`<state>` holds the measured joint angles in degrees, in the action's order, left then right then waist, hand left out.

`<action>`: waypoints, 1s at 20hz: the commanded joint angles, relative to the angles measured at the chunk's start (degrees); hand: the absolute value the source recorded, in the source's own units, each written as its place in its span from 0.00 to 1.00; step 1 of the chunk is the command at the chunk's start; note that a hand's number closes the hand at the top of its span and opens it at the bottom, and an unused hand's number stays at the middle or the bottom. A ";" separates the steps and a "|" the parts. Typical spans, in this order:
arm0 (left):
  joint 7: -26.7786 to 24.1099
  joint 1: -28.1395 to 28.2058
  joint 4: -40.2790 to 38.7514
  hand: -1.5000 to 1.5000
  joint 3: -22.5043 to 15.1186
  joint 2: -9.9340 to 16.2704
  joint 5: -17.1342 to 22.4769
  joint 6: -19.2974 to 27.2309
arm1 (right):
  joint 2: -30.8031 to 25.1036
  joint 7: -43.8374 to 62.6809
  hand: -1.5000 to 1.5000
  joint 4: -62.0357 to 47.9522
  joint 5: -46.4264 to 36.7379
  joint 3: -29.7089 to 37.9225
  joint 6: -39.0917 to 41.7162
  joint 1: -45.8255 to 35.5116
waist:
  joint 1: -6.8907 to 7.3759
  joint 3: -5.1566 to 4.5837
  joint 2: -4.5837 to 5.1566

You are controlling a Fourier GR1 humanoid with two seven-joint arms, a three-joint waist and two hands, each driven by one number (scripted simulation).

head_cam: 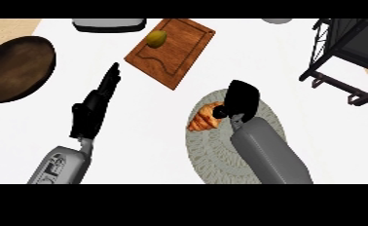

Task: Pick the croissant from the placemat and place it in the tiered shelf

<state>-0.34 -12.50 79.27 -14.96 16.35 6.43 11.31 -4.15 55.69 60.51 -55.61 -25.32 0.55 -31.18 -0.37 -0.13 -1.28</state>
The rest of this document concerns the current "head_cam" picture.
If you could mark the golden brown croissant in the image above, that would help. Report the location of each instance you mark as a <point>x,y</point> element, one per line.
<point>208,117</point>

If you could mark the grey woven oval placemat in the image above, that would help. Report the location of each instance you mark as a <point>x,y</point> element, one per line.
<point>216,158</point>

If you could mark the dark brown wooden bowl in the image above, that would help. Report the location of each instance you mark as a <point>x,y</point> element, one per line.
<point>21,68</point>

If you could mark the brown wooden cutting board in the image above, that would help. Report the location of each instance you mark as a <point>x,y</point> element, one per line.
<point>172,53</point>

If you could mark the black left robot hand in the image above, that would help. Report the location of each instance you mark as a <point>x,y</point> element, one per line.
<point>91,113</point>

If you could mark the grey round object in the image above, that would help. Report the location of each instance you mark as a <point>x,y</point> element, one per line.
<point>277,20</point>

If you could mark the grey and black appliance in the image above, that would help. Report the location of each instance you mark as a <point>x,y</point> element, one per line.
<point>110,24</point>

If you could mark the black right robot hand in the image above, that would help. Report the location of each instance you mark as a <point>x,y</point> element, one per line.
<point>242,100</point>

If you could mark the yellow-green fruit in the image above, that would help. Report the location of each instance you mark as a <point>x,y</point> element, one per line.
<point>157,38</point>

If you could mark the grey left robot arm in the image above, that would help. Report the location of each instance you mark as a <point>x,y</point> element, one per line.
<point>63,165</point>

